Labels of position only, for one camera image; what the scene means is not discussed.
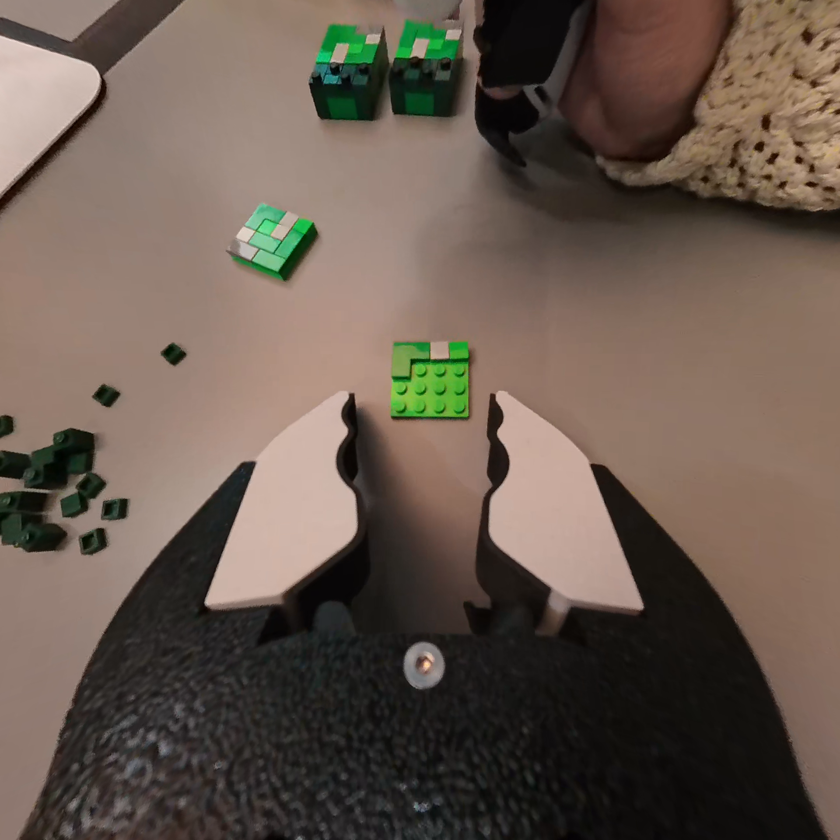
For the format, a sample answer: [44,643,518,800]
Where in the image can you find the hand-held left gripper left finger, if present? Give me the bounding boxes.
[203,391,370,641]

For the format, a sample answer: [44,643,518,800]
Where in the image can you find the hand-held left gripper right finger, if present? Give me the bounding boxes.
[465,391,645,639]

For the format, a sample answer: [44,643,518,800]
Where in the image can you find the bright green lego base plate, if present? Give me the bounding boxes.
[391,340,472,421]

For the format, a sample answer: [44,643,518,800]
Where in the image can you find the person's right forearm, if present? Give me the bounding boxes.
[594,0,840,214]

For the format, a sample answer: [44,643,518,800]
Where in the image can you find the dark green lego cube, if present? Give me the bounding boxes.
[308,24,388,122]
[388,20,466,118]

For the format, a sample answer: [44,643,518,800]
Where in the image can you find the pile of dark green lego pieces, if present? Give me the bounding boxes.
[0,341,189,557]

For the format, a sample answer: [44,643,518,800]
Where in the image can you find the tiled green lego panel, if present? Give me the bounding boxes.
[227,203,319,282]

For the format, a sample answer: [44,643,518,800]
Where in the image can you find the person's right hand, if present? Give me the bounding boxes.
[563,0,734,163]

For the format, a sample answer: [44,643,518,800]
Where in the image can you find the white stand base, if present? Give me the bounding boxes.
[0,33,104,201]

